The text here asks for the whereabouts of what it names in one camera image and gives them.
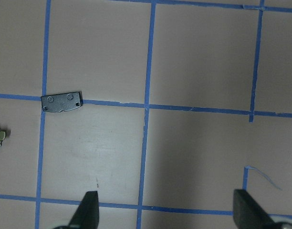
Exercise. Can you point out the black brake pad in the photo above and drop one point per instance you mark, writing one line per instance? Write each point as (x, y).
(64, 102)

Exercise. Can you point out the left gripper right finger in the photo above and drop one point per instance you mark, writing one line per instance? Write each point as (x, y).
(247, 213)

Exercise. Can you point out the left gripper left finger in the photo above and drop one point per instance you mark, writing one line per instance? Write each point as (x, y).
(87, 214)

